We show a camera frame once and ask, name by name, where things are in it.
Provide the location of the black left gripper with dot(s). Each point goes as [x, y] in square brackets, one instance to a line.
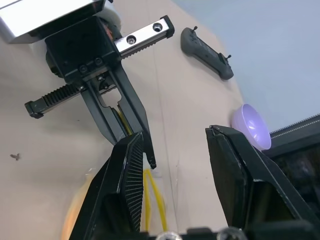
[80, 50]

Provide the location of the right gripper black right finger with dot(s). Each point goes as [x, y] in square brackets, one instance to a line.
[232, 170]

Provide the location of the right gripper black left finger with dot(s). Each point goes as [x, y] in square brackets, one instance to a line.
[117, 175]

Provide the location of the light purple plastic bowl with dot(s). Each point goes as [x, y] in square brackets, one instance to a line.
[252, 125]

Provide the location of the black box with toothed rim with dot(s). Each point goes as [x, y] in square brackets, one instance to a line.
[300, 160]

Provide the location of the small dark screw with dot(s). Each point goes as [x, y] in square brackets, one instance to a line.
[15, 156]

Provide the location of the grey handheld controller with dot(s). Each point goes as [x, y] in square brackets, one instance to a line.
[205, 50]

